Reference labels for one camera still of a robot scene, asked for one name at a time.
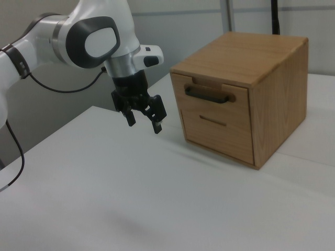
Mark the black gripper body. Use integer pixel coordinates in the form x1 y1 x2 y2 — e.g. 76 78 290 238
110 71 155 112

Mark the black metal drawer handle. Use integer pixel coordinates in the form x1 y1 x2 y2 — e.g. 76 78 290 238
184 85 236 105

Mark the wooden drawer with black handle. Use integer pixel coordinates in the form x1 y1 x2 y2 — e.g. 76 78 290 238
170 72 252 124

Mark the wooden drawer with slot grip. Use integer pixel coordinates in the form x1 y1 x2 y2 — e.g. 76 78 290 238
180 109 255 166

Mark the light wooden drawer cabinet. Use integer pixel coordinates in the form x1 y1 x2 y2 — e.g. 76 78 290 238
169 31 309 170

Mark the black upright pole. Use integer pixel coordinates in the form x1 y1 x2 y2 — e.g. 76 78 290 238
270 0 283 35

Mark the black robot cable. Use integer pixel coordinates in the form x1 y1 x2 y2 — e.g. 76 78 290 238
0 66 108 193

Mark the black cable strap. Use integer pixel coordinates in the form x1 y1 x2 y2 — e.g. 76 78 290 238
1 44 30 79

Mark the grey aluminium partition post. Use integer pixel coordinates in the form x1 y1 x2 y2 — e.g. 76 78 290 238
224 0 236 33

